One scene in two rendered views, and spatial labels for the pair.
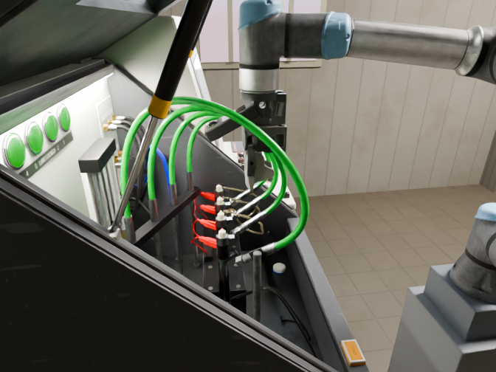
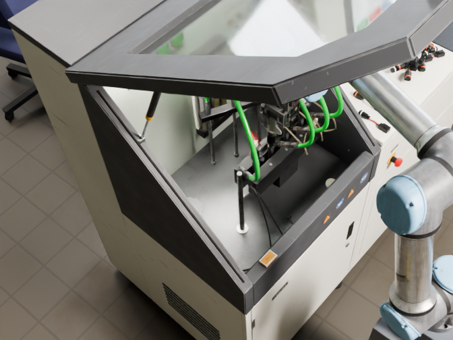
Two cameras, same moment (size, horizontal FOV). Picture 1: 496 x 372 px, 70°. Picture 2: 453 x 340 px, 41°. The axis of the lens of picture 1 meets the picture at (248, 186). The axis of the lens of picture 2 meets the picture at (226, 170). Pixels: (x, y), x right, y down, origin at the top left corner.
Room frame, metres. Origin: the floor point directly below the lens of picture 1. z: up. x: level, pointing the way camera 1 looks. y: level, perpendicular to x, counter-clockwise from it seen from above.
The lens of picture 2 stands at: (-0.13, -0.82, 2.58)
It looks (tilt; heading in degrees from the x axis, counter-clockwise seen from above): 53 degrees down; 52
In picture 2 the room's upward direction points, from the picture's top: 5 degrees counter-clockwise
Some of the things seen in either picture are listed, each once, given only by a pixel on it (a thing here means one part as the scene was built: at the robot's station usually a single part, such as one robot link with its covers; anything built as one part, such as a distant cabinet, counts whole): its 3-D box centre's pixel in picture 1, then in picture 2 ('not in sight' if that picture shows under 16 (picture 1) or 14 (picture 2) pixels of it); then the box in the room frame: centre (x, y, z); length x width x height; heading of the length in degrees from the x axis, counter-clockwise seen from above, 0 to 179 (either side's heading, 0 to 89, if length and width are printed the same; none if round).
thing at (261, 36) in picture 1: (261, 35); not in sight; (0.69, -0.02, 1.52); 0.09 x 0.08 x 0.11; 83
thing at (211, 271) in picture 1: (222, 269); (278, 158); (0.79, 0.07, 0.91); 0.34 x 0.10 x 0.15; 6
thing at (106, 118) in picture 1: (119, 158); not in sight; (0.89, 0.34, 1.20); 0.13 x 0.03 x 0.31; 6
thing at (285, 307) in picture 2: not in sight; (307, 286); (0.70, -0.20, 0.44); 0.65 x 0.02 x 0.68; 6
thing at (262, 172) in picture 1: (260, 173); (274, 127); (0.67, -0.03, 1.25); 0.06 x 0.03 x 0.09; 96
